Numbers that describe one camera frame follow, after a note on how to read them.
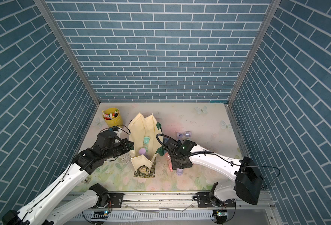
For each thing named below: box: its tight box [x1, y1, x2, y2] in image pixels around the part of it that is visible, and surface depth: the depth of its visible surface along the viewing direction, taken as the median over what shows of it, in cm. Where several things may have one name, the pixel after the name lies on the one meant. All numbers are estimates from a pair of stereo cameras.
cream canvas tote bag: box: [127, 112, 165, 178], surface depth 84 cm
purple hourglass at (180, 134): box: [176, 130, 192, 139], surface depth 100 cm
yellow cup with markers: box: [101, 107, 123, 128], surface depth 96 cm
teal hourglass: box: [143, 136, 151, 153], surface depth 97 cm
